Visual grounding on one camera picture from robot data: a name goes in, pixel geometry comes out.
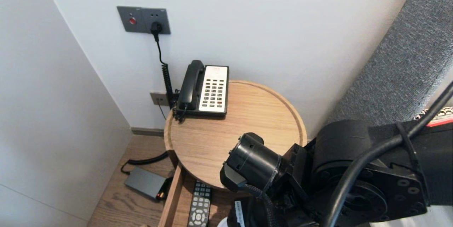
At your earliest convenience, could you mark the black coiled handset cord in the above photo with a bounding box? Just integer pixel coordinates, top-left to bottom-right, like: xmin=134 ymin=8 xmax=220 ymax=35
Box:
xmin=172 ymin=106 xmax=186 ymax=124

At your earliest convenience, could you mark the black right arm cable harness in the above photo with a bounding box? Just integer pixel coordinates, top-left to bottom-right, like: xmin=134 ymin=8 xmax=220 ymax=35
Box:
xmin=244 ymin=80 xmax=453 ymax=227

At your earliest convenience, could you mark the black telephone handset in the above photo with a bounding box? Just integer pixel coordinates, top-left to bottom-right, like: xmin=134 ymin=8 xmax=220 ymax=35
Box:
xmin=177 ymin=60 xmax=205 ymax=110

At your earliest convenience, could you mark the curved-front wooden table drawer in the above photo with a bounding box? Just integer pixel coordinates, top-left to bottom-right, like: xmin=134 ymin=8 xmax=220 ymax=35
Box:
xmin=157 ymin=163 xmax=248 ymax=227

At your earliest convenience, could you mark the white bed sheet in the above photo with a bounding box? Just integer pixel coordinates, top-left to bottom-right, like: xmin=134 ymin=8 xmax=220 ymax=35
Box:
xmin=372 ymin=204 xmax=453 ymax=227

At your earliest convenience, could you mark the black and white telephone base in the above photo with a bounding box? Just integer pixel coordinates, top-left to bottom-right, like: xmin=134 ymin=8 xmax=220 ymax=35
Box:
xmin=177 ymin=65 xmax=229 ymax=118

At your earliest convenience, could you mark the grey power adapter brick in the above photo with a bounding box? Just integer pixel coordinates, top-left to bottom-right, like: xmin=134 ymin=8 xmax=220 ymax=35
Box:
xmin=124 ymin=168 xmax=168 ymax=201

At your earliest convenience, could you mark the grey fabric bed headboard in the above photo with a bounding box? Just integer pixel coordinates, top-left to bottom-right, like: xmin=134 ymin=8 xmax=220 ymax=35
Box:
xmin=326 ymin=0 xmax=453 ymax=132

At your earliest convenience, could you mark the round wooden side table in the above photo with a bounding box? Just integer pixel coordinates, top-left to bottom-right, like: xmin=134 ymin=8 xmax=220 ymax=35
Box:
xmin=164 ymin=79 xmax=308 ymax=190

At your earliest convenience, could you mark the black white houndstooth pillow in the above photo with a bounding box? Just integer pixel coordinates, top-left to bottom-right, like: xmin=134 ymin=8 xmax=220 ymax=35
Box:
xmin=412 ymin=106 xmax=453 ymax=121

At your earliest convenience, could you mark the beige wall jack plate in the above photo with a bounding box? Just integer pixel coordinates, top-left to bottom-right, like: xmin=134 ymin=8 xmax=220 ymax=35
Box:
xmin=150 ymin=92 xmax=170 ymax=106

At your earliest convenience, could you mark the black coiled power cable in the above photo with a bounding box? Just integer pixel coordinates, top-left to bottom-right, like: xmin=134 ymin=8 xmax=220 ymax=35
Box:
xmin=120 ymin=22 xmax=177 ymax=176

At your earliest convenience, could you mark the black remote control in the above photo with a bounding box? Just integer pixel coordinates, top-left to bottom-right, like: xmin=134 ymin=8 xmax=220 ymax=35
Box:
xmin=187 ymin=181 xmax=213 ymax=227

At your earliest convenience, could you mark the brown wall baseboard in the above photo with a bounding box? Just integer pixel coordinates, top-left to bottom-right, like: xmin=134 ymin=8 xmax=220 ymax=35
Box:
xmin=131 ymin=127 xmax=165 ymax=137

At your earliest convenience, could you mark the grey wall socket panel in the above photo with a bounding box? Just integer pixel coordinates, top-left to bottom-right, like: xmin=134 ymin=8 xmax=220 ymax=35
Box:
xmin=117 ymin=6 xmax=171 ymax=35

